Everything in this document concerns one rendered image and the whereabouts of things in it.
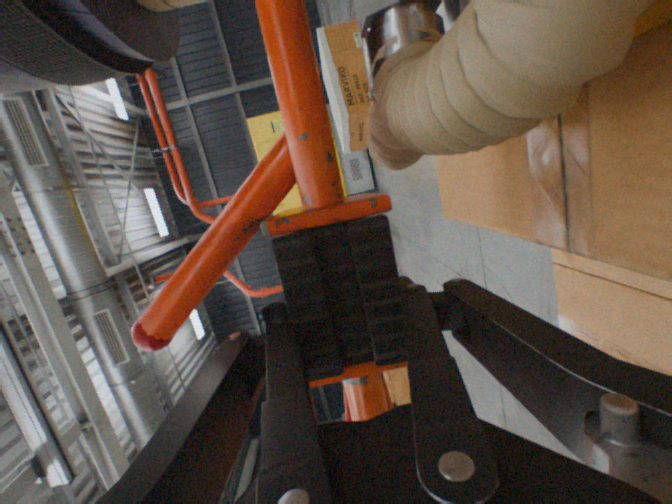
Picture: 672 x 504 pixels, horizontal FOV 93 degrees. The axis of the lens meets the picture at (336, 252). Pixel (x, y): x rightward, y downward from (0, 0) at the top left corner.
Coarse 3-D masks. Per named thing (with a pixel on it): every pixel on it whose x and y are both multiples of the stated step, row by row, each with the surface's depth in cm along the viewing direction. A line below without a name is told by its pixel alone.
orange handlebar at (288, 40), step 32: (256, 0) 14; (288, 0) 13; (288, 32) 14; (288, 64) 14; (288, 96) 14; (320, 96) 14; (288, 128) 15; (320, 128) 14; (320, 160) 15; (320, 192) 15; (352, 384) 17; (384, 384) 22; (352, 416) 18
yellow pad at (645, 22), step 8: (656, 0) 9; (664, 0) 9; (648, 8) 10; (656, 8) 9; (664, 8) 9; (640, 16) 10; (648, 16) 10; (656, 16) 10; (664, 16) 10; (640, 24) 10; (648, 24) 10; (656, 24) 11; (640, 32) 11
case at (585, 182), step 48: (624, 96) 13; (528, 144) 20; (576, 144) 16; (624, 144) 13; (480, 192) 27; (528, 192) 21; (576, 192) 17; (624, 192) 14; (528, 240) 22; (576, 240) 17; (624, 240) 14
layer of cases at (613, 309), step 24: (576, 264) 92; (600, 264) 83; (576, 288) 94; (600, 288) 85; (624, 288) 78; (648, 288) 71; (576, 312) 97; (600, 312) 87; (624, 312) 79; (648, 312) 73; (576, 336) 99; (600, 336) 89; (624, 336) 81; (648, 336) 74; (624, 360) 83; (648, 360) 76
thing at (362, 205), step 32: (288, 224) 14; (320, 224) 14; (352, 224) 13; (384, 224) 13; (288, 256) 14; (320, 256) 14; (352, 256) 14; (384, 256) 14; (288, 288) 14; (320, 288) 14; (352, 288) 15; (384, 288) 14; (320, 320) 14; (352, 320) 15; (384, 320) 14; (320, 352) 14; (352, 352) 15; (384, 352) 15; (320, 384) 16
